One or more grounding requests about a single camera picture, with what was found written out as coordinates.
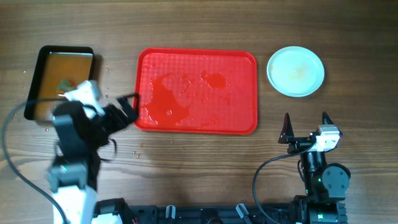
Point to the orange green scrub sponge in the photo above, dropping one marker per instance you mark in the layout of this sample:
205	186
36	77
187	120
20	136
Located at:
65	86

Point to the black tray with brown water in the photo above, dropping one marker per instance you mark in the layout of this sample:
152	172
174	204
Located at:
56	64

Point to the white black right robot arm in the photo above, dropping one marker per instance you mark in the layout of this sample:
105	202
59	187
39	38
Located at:
325	183

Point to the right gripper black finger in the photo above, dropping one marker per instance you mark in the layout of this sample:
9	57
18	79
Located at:
287	133
328	126

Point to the red plastic serving tray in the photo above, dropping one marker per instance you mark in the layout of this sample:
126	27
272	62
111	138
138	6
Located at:
197	91

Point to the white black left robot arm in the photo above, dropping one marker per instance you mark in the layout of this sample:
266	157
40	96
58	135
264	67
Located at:
82	130

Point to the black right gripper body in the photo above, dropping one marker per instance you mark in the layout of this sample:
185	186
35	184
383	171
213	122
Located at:
299	144

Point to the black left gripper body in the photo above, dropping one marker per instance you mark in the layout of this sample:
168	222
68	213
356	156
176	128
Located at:
109	122

